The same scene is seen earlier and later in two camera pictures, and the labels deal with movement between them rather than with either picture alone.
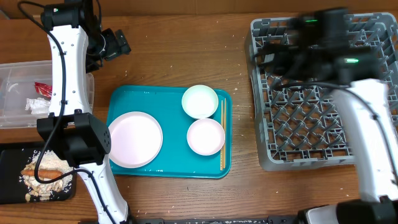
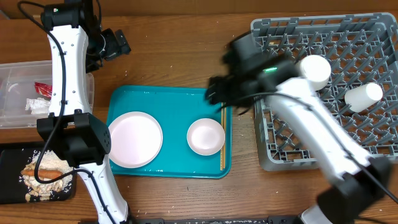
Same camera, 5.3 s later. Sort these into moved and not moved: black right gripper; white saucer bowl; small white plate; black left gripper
Moved: black right gripper; white saucer bowl
Not moved: small white plate; black left gripper
